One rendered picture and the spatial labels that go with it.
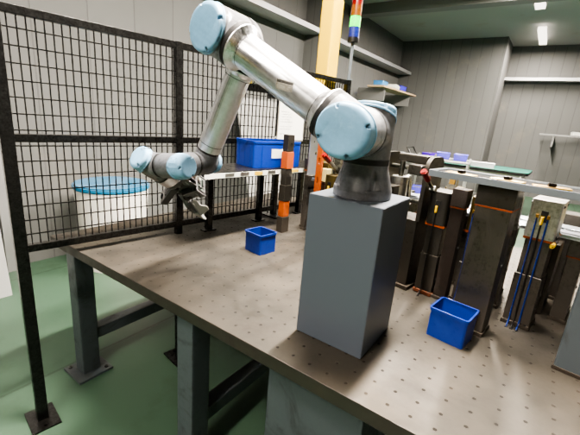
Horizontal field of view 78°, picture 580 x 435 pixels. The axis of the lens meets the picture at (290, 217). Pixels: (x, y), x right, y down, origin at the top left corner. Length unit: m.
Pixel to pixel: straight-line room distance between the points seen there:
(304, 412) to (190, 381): 0.43
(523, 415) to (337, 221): 0.58
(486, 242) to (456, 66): 7.90
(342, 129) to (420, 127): 8.23
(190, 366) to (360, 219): 0.78
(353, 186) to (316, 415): 0.62
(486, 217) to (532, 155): 8.46
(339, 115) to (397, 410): 0.63
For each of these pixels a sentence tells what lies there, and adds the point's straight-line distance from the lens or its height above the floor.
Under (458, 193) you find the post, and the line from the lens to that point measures 1.30.
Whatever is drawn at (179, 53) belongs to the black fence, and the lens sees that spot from 1.73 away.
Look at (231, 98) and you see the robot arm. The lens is 1.11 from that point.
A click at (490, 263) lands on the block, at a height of 0.93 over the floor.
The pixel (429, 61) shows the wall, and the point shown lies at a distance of 9.10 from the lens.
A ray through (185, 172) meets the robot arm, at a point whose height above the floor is 1.11.
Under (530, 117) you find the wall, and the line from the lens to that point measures 9.60.
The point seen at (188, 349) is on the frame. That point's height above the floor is 0.52.
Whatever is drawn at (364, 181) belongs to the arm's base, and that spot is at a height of 1.15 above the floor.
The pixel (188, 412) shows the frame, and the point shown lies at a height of 0.26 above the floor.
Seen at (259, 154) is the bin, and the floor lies 1.10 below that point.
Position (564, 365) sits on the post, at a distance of 1.23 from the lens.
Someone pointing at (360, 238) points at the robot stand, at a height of 1.02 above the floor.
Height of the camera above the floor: 1.28
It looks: 16 degrees down
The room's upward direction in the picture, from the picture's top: 5 degrees clockwise
